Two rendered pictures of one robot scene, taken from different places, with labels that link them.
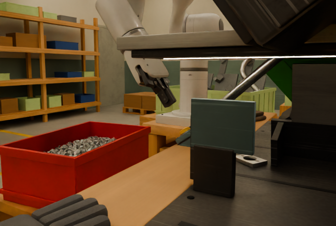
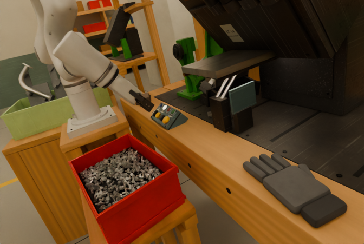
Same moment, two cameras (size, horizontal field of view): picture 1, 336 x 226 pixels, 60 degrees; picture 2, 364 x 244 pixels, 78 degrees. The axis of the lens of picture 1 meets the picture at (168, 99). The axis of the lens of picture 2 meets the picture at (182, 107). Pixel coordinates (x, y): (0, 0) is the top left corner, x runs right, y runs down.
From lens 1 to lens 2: 0.60 m
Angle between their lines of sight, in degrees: 55
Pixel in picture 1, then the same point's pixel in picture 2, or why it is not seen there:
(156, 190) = (234, 144)
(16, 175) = (126, 221)
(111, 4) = (80, 46)
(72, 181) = (176, 183)
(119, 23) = (97, 61)
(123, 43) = (220, 74)
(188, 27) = not seen: hidden behind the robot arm
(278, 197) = (258, 116)
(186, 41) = (251, 63)
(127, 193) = (232, 152)
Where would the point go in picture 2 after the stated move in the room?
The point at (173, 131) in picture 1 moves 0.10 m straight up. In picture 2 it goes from (95, 135) to (88, 116)
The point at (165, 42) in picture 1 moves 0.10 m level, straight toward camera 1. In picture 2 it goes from (242, 66) to (287, 62)
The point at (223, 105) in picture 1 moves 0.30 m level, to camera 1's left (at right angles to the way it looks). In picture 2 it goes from (244, 87) to (200, 143)
